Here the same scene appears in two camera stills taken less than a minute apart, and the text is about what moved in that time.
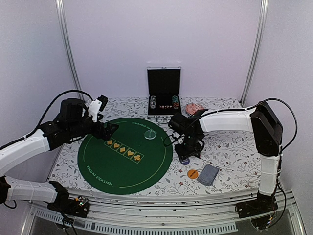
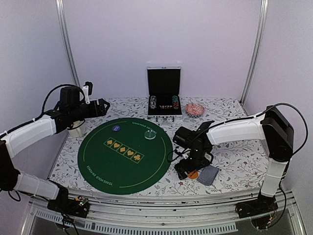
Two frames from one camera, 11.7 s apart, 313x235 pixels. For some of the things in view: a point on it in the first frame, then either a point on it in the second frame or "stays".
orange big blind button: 192,174 stays
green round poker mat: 137,158 stays
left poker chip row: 153,102 stays
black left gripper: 107,134 to 102,111
